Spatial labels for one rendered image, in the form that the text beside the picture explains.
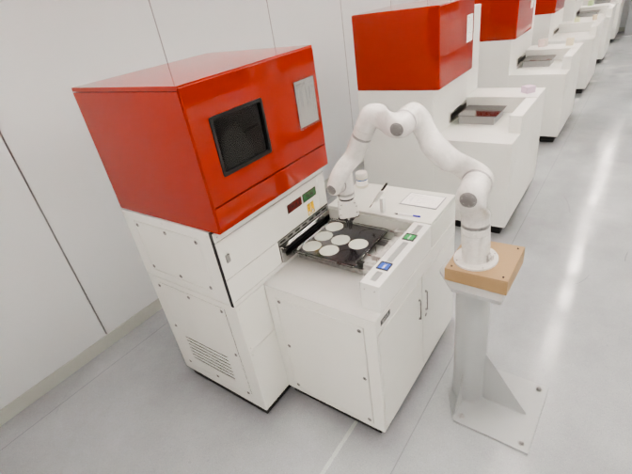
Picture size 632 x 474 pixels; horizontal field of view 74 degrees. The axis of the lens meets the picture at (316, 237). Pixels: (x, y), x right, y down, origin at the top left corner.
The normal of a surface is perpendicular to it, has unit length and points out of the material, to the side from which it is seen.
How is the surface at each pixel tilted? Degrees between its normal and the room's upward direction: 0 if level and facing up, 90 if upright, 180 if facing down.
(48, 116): 90
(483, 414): 0
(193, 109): 90
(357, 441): 0
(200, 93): 90
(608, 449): 0
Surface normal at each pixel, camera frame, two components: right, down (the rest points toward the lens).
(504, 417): -0.15, -0.85
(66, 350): 0.81, 0.19
